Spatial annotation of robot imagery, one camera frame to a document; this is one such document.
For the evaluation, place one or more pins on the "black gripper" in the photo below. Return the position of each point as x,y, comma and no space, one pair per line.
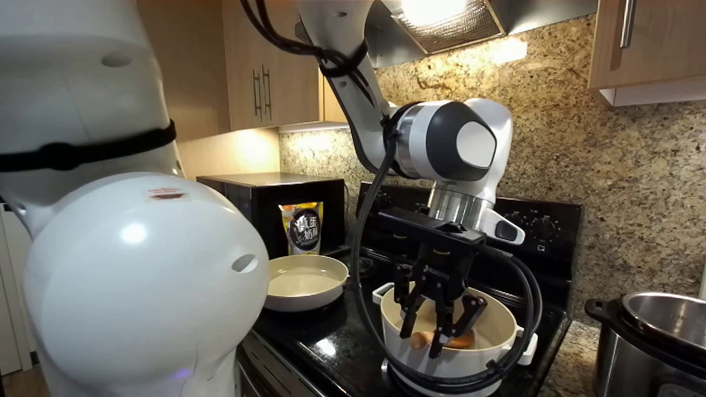
440,267

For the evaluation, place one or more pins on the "wooden cooking spoon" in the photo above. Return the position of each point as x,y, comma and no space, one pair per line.
424,339

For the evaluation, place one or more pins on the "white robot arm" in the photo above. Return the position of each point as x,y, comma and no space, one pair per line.
142,284

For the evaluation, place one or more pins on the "black electric stove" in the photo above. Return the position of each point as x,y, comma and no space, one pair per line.
331,354

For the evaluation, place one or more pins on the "cream frying pan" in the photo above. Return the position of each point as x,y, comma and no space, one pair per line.
304,284

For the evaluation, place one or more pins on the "yellow black snack bag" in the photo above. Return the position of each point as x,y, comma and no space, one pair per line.
302,225

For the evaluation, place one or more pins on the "black microwave oven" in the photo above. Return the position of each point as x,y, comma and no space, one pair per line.
260,197

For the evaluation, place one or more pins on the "stainless pressure cooker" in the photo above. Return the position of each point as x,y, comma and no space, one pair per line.
651,345

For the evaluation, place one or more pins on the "steel range hood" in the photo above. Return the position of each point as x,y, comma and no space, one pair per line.
399,32

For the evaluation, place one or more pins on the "wooden upper cabinet left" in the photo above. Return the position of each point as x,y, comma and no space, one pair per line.
221,75

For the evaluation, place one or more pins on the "wooden cabinet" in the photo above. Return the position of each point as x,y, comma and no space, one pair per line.
650,51
221,75

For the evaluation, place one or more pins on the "wooden upper cabinet right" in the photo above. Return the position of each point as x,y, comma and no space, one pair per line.
650,51

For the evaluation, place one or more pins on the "white two-handled pot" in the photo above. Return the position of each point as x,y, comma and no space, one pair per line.
486,340

